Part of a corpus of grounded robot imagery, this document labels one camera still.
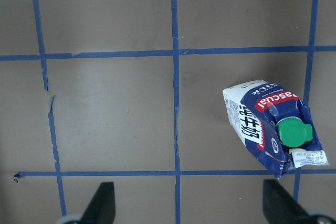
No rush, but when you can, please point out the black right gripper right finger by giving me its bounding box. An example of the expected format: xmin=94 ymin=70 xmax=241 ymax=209
xmin=262 ymin=179 xmax=310 ymax=224

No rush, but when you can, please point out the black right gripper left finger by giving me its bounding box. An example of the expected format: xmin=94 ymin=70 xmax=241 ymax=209
xmin=80 ymin=182 xmax=116 ymax=224

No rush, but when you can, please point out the blue white milk carton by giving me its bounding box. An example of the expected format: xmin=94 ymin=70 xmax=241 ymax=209
xmin=223 ymin=80 xmax=329 ymax=178

